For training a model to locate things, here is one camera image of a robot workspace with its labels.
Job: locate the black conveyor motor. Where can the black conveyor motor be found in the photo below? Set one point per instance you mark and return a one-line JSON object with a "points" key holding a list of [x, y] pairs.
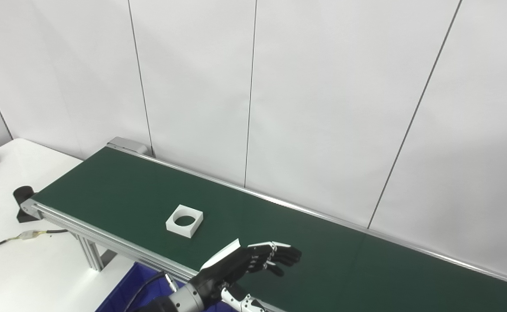
{"points": [[23, 195]]}

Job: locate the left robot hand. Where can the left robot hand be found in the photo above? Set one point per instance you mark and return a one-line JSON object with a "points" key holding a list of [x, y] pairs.
{"points": [[227, 268]]}

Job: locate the blue plastic bin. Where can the blue plastic bin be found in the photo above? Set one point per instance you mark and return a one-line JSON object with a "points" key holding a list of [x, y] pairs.
{"points": [[114, 299]]}

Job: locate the aluminium conveyor leg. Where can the aluminium conveyor leg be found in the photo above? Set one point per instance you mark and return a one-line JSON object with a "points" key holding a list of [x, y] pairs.
{"points": [[91, 255]]}

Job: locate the green conveyor belt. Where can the green conveyor belt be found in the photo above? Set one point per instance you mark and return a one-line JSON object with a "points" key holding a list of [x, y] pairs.
{"points": [[322, 260]]}

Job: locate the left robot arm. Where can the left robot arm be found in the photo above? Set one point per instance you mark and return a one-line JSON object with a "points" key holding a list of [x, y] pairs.
{"points": [[184, 301]]}

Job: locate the white square part with hole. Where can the white square part with hole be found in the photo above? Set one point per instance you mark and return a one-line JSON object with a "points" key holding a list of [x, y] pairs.
{"points": [[179, 230]]}

